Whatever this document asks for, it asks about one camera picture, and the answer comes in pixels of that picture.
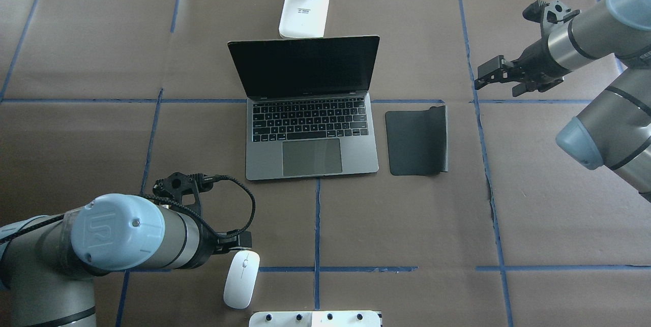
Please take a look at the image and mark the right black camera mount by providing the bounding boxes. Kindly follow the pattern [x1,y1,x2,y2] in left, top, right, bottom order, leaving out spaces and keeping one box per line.
[522,0,581,35]

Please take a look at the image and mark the grey laptop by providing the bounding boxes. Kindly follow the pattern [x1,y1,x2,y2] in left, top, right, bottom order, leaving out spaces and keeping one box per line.
[227,35,380,181]

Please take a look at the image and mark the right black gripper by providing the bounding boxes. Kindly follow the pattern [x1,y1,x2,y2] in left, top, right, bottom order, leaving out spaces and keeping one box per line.
[474,38,565,98]

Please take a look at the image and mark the black mouse pad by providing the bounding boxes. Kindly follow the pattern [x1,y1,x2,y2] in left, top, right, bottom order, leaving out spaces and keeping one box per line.
[384,105,449,176]

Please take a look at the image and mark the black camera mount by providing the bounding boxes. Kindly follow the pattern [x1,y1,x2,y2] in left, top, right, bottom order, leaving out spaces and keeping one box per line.
[522,0,581,35]
[153,172,214,216]

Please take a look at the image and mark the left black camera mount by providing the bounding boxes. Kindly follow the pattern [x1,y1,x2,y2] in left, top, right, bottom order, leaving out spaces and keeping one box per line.
[153,172,214,216]

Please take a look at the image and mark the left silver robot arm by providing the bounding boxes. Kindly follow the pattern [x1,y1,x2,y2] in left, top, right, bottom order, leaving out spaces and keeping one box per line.
[2,193,253,326]

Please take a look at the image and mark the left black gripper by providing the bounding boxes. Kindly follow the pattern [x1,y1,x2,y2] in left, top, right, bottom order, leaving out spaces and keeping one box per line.
[196,225,253,266]

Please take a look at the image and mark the white desk lamp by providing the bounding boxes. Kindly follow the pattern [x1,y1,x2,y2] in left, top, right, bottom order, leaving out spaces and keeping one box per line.
[279,0,330,39]

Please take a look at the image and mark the white computer mouse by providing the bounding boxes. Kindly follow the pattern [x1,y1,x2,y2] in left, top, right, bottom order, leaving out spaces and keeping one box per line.
[223,250,260,309]

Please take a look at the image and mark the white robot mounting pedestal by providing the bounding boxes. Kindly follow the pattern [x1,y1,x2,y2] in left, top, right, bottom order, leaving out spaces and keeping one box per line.
[248,309,383,326]

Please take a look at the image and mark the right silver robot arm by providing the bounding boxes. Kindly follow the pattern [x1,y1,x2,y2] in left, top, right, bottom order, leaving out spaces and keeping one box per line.
[474,0,650,200]

